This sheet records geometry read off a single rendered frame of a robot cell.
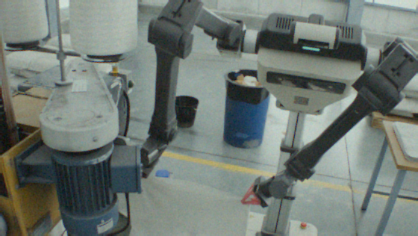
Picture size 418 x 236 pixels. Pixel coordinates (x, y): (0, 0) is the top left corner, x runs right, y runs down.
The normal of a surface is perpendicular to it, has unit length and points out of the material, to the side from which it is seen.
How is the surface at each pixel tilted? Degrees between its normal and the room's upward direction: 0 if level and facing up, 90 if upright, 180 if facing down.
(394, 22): 90
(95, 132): 91
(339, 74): 40
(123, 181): 90
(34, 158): 0
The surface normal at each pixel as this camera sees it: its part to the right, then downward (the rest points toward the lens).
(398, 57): -0.21, -0.07
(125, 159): 0.06, -0.90
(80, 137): 0.36, 0.43
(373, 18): -0.24, 0.41
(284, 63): -0.10, -0.43
